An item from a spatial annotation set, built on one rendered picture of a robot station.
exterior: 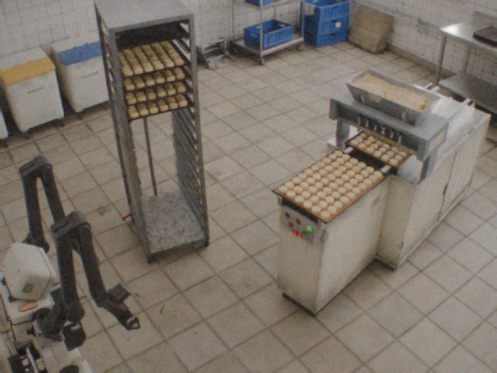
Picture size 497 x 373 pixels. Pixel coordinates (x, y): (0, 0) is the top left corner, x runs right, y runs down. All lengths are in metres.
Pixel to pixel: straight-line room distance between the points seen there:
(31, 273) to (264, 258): 2.17
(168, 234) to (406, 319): 1.81
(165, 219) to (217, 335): 1.07
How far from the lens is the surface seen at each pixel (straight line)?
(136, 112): 3.09
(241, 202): 4.26
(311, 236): 2.86
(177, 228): 3.84
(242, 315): 3.43
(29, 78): 5.37
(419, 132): 3.07
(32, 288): 2.04
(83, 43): 5.74
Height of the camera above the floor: 2.71
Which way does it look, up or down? 37 degrees down
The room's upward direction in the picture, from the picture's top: 1 degrees counter-clockwise
